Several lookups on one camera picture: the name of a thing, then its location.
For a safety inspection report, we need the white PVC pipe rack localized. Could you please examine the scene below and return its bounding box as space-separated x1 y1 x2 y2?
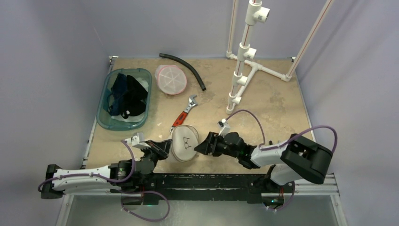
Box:
226 0 334 115

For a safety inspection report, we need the teal plastic bin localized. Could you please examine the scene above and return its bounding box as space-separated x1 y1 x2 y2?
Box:
96 68 152 131

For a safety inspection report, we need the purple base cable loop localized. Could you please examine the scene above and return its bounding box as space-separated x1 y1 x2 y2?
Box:
120 190 171 223

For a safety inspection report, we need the black bra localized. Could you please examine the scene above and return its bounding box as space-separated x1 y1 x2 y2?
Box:
120 75 148 119

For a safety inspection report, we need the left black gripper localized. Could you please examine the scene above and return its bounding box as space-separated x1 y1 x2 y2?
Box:
140 138 172 163

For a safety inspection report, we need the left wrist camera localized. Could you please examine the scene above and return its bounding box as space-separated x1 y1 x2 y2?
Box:
124 132 150 149

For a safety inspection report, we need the red handled adjustable wrench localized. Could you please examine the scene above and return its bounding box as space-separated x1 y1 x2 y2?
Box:
170 95 198 133

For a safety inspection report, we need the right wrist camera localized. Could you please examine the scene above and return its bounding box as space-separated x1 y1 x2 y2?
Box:
217 119 231 137

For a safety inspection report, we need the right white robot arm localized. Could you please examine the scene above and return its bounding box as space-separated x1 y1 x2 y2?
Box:
194 132 333 192

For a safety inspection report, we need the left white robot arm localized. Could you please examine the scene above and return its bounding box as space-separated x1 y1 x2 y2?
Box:
37 135 172 199

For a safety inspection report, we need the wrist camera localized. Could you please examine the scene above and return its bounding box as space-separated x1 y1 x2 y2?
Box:
124 132 150 149
217 119 231 137

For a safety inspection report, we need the black rubber hose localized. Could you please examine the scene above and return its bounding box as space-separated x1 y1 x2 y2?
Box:
159 53 207 92

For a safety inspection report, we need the white cloth garment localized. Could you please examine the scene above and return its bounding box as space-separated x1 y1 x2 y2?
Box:
111 78 149 123

